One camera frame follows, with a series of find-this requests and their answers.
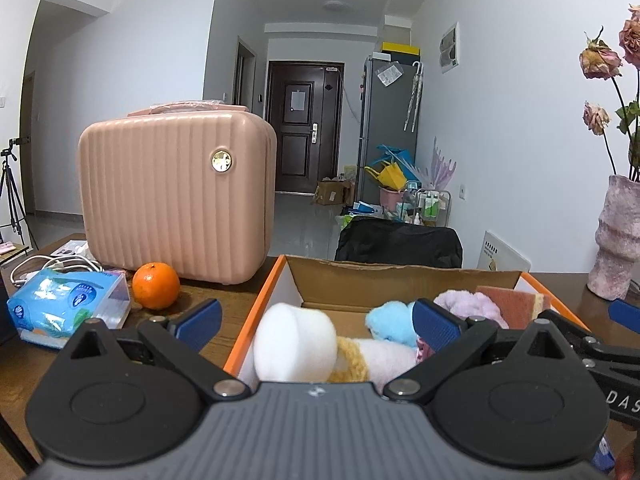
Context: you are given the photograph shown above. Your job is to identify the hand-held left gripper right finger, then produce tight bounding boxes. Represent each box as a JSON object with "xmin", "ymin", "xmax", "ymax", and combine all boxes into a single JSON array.
[{"xmin": 382, "ymin": 298, "xmax": 586, "ymax": 403}]

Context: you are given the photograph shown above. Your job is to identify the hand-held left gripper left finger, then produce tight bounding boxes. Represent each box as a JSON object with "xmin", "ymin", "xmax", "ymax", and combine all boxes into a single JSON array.
[{"xmin": 57, "ymin": 298, "xmax": 251, "ymax": 403}]

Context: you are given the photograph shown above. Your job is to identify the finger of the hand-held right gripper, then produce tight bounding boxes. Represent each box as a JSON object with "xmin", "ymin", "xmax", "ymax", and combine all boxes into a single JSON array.
[
  {"xmin": 607, "ymin": 298, "xmax": 640, "ymax": 346},
  {"xmin": 537, "ymin": 309, "xmax": 640, "ymax": 378}
]

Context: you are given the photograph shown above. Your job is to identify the light blue plush toy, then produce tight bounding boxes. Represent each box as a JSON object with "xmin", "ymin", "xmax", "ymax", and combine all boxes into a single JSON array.
[{"xmin": 365, "ymin": 301, "xmax": 418, "ymax": 348}]

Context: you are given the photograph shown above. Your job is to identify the orange cardboard box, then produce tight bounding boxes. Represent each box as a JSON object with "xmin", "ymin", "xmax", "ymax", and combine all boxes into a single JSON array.
[{"xmin": 222, "ymin": 254, "xmax": 593, "ymax": 391}]

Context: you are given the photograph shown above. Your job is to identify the pink scouring sponge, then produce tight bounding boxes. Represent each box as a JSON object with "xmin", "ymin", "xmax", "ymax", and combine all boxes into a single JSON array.
[{"xmin": 475, "ymin": 285, "xmax": 552, "ymax": 330}]

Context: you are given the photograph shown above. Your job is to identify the yellow and white alpaca plush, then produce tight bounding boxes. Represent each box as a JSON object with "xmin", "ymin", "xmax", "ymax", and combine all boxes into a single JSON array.
[{"xmin": 327, "ymin": 335, "xmax": 418, "ymax": 385}]

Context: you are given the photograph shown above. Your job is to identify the white round sponge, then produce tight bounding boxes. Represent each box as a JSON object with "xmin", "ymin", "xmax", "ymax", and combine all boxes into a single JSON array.
[{"xmin": 252, "ymin": 303, "xmax": 338, "ymax": 382}]

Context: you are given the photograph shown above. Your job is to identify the orange fruit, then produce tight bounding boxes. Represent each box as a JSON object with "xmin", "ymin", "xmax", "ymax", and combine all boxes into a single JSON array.
[{"xmin": 131, "ymin": 262, "xmax": 181, "ymax": 311}]

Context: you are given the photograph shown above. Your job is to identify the mottled pink vase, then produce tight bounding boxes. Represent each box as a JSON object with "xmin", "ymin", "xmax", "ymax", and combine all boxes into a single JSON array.
[{"xmin": 586, "ymin": 174, "xmax": 640, "ymax": 301}]

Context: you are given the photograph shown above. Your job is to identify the black fabric chair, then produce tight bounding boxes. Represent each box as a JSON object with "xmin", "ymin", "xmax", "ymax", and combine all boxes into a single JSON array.
[{"xmin": 334, "ymin": 217, "xmax": 463, "ymax": 269}]

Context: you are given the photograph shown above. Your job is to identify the white flat panel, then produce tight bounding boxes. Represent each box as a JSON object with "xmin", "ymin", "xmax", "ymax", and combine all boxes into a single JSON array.
[{"xmin": 476, "ymin": 230, "xmax": 532, "ymax": 273}]

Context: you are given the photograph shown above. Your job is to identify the white trolley cart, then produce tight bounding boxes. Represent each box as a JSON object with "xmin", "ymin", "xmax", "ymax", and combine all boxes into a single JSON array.
[{"xmin": 397, "ymin": 187, "xmax": 451, "ymax": 228}]

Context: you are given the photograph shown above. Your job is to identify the pink ribbed suitcase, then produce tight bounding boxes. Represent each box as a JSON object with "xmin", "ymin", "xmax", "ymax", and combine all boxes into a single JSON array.
[{"xmin": 77, "ymin": 101, "xmax": 277, "ymax": 281}]

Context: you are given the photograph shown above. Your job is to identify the pink bucket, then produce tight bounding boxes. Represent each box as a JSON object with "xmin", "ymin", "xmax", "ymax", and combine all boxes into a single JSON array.
[{"xmin": 379, "ymin": 185, "xmax": 408, "ymax": 211}]

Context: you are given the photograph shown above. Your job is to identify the blue tissue pack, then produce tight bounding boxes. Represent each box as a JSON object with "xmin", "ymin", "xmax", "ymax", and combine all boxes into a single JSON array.
[{"xmin": 6, "ymin": 267, "xmax": 132, "ymax": 350}]

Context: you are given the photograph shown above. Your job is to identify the white small box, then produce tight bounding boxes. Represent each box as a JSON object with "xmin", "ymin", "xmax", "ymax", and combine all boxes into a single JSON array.
[{"xmin": 50, "ymin": 240, "xmax": 91, "ymax": 261}]

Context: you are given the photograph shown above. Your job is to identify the yellow bag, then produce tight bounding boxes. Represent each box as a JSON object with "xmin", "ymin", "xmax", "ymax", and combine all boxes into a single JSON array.
[{"xmin": 365, "ymin": 160, "xmax": 406, "ymax": 188}]

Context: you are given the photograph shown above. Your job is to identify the purple feather decoration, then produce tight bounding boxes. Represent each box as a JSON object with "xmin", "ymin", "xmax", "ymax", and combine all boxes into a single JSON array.
[{"xmin": 429, "ymin": 135, "xmax": 458, "ymax": 191}]

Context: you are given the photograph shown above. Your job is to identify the brown cardboard box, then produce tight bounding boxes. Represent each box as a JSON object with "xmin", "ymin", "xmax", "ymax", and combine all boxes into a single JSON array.
[{"xmin": 314, "ymin": 177, "xmax": 353, "ymax": 206}]

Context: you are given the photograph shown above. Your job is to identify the blue plastic item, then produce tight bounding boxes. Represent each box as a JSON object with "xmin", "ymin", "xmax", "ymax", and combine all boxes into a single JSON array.
[{"xmin": 375, "ymin": 143, "xmax": 418, "ymax": 181}]

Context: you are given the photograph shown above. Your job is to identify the dark brown entrance door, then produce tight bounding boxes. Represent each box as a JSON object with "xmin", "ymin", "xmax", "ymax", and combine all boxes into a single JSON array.
[{"xmin": 265, "ymin": 60, "xmax": 346, "ymax": 195}]

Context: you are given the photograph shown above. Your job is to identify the grey refrigerator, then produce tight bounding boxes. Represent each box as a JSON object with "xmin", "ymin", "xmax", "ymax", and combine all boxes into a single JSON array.
[{"xmin": 357, "ymin": 56, "xmax": 423, "ymax": 201}]

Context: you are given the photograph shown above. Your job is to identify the clear folded umbrella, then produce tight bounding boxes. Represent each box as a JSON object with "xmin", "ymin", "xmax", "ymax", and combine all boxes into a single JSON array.
[{"xmin": 404, "ymin": 61, "xmax": 423, "ymax": 133}]

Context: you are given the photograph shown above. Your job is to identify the clear plastic bag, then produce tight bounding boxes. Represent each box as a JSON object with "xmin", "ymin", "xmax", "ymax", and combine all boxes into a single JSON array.
[{"xmin": 376, "ymin": 62, "xmax": 405, "ymax": 86}]

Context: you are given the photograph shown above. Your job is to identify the black tripod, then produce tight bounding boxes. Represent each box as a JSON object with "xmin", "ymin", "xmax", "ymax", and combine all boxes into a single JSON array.
[{"xmin": 0, "ymin": 137, "xmax": 38, "ymax": 251}]

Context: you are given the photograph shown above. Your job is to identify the bunch of dried roses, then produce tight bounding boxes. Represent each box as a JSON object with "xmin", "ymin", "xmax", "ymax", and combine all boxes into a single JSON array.
[{"xmin": 579, "ymin": 4, "xmax": 640, "ymax": 183}]

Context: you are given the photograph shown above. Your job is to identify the yellow and black box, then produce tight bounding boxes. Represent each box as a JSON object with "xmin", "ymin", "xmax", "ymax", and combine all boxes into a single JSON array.
[{"xmin": 381, "ymin": 42, "xmax": 421, "ymax": 59}]

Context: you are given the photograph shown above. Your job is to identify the white charging cable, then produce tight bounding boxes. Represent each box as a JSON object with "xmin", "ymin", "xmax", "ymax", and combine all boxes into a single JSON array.
[{"xmin": 11, "ymin": 254, "xmax": 103, "ymax": 286}]

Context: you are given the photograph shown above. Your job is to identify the dark side door frame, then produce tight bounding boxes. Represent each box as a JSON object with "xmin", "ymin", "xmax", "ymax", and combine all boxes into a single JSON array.
[{"xmin": 233, "ymin": 36, "xmax": 257, "ymax": 113}]

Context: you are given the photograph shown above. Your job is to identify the white wall panel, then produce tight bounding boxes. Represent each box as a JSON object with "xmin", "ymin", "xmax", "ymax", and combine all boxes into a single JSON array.
[{"xmin": 438, "ymin": 21, "xmax": 460, "ymax": 68}]

